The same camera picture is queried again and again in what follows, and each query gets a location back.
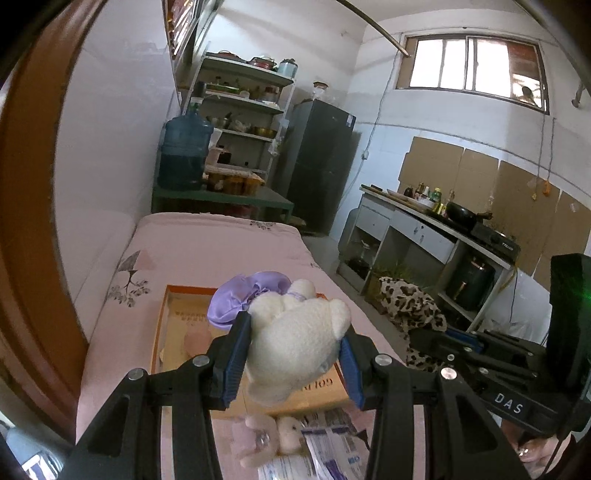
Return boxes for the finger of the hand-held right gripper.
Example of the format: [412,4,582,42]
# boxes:
[450,354,550,393]
[409,327,550,360]

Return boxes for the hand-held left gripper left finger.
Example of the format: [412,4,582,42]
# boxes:
[60,311,252,480]

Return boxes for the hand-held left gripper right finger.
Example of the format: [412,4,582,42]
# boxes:
[339,325,532,480]

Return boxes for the white and blue tissue packet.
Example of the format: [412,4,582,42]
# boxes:
[309,408,370,446]

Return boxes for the white plush bear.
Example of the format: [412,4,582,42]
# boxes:
[245,279,352,407]

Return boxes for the purple scrunchie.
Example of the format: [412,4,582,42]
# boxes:
[206,274,291,330]

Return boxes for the orange-rimmed cardboard box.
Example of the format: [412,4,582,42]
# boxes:
[150,285,352,418]

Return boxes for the tissue packet with purple print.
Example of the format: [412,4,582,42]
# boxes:
[300,427,365,480]

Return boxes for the leopard print scrunchie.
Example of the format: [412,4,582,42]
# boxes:
[379,276,448,370]

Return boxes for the tissue packet with yellow edge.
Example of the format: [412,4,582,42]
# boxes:
[257,455,319,480]

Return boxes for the person's right hand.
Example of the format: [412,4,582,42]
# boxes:
[505,422,578,480]

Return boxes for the black cooker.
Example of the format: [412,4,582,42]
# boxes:
[445,251,496,311]

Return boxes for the black gas stove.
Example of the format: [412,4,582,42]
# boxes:
[471,222,522,261]

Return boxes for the pink printed bedsheet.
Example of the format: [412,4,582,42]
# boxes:
[76,212,439,480]

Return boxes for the black wok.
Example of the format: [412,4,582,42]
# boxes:
[444,202,490,227]

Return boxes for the grey kitchen counter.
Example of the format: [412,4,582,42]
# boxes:
[339,185,515,333]

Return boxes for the group of condiment bottles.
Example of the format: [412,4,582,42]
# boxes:
[404,182,445,209]

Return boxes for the green table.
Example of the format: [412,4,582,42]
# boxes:
[151,178,295,227]

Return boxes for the dark grey refrigerator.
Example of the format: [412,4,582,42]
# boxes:
[277,99,363,236]

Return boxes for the blue water jug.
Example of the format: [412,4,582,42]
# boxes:
[157,95,214,191]

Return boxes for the white shelf rack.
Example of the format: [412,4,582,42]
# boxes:
[182,51,296,185]

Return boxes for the window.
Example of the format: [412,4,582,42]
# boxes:
[394,32,551,115]

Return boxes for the metal rod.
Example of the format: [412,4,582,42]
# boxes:
[337,0,411,58]

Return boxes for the pink plush keychain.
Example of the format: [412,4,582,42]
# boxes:
[231,413,279,467]

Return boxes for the beige bear keychain with crown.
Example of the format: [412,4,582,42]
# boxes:
[277,415,305,455]

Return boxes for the cardboard wall panels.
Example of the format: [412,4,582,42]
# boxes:
[398,136,591,287]

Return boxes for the brown wooden door frame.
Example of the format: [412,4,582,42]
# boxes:
[0,0,109,416]

